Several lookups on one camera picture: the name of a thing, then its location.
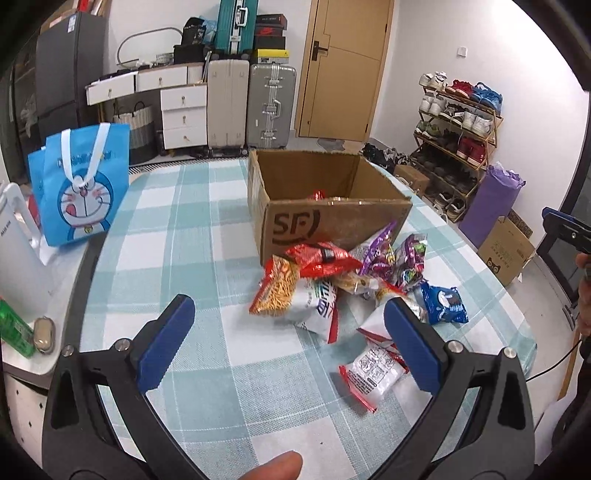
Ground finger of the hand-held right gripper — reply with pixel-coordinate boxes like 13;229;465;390
542;208;591;254

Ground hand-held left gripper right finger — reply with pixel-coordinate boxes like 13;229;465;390
369;296;537;480

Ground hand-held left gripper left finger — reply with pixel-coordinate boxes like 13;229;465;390
41;294;207;480

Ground white red noodle snack bag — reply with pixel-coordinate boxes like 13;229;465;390
358;284;428;352
249;255;340;344

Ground white red-edged snack packet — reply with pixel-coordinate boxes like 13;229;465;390
338;344;410;413

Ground blue cookie packet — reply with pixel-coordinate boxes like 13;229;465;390
419;282;470;326

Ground purple green snack packet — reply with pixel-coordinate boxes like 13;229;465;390
392;233;428;292

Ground beige snack packet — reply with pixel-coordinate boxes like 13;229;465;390
335;271;386;296

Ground red snack packet black clip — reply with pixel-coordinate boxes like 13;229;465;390
284;242;364;280

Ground person's right hand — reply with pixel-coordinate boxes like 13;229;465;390
576;254;591;337

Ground person's left hand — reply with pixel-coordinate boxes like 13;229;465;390
245;451;304;480

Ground cardboard box cat logo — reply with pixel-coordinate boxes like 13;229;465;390
478;216;537;288

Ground purple bag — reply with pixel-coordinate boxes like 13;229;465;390
458;163;527;248

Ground small beige tin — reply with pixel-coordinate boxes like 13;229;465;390
33;316;57;354

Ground wooden shoe rack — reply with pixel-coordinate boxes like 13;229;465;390
412;85;504;217

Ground rows of assorted sneakers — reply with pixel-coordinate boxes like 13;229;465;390
418;71;504;217

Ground green can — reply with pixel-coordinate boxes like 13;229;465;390
0;298;37;358

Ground white side cabinet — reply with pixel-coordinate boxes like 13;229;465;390
0;233;112;480

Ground small brown cardboard box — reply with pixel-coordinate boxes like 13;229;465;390
393;164;431;195

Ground blue cartoon tote bag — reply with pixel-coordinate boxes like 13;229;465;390
28;122;131;247

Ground black white patterned rug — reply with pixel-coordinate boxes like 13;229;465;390
127;156;252;174

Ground scattered pile of shoes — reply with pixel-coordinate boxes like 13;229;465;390
360;143;411;174

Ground woven laundry basket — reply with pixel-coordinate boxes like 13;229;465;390
113;102;155;164

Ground grey beige doormat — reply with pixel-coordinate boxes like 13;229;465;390
318;137;360;154

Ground white drawer desk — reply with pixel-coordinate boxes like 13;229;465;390
85;62;208;151

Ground beige suitcase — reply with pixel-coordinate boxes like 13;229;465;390
206;59;250;155

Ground silver suitcase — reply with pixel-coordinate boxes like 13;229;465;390
246;63;297;149

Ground dark glass cabinet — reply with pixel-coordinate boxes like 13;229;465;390
0;46;42;185

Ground tan wooden door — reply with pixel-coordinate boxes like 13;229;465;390
295;0;395;141

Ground black storage box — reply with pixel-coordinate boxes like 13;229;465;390
173;44;211;65

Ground dark grey refrigerator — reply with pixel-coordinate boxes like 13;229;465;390
36;11;107;134

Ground yellow black shoe box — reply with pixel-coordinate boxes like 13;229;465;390
253;48;291;64

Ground black bag white print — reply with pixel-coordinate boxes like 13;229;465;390
179;17;218;47

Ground teal suitcase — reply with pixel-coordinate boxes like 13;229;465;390
216;0;259;56

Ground tall brown carton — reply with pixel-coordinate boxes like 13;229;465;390
39;0;77;33

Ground black cable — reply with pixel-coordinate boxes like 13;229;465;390
526;339;587;383

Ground white appliance with handle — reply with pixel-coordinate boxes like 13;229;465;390
0;181;58;296

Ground oval metal frame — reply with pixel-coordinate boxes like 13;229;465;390
115;27;184;68

